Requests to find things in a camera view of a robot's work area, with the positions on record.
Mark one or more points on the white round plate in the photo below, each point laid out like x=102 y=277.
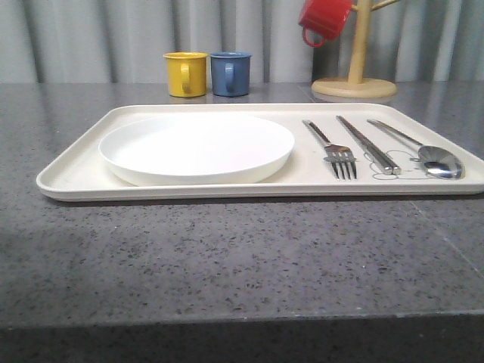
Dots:
x=198 y=149

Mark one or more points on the silver metal fork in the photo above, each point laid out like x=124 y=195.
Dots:
x=339 y=157

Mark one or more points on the silver metal chopsticks pair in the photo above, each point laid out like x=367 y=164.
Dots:
x=386 y=165

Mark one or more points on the silver metal spoon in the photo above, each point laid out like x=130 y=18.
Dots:
x=436 y=161

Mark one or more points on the cream rabbit serving tray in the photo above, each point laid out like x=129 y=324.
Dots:
x=81 y=174

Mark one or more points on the blue enamel mug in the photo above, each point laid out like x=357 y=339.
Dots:
x=230 y=72

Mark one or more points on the yellow enamel mug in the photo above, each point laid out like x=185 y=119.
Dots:
x=186 y=73

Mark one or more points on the wooden mug tree stand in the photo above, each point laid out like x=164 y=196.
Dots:
x=355 y=85

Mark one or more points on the red enamel mug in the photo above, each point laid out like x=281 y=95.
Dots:
x=323 y=17

